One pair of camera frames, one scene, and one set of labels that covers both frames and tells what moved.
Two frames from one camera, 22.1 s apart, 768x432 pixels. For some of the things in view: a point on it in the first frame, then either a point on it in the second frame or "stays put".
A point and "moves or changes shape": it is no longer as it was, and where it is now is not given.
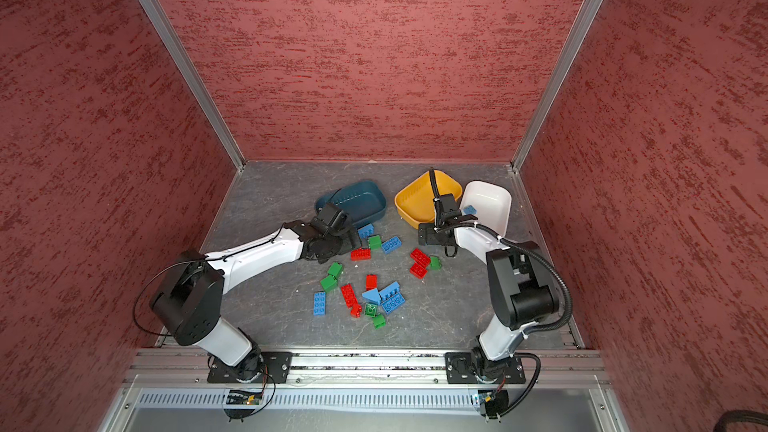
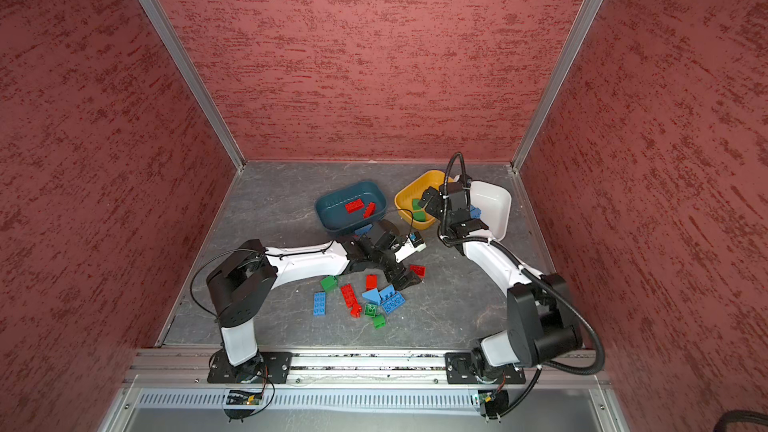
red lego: [361, 254] moves or changes shape
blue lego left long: [319, 303] stays put
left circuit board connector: [241, 397] stays put
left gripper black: [347, 244] → [404, 280]
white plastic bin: [492, 202] stays put
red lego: [418, 271] stays put
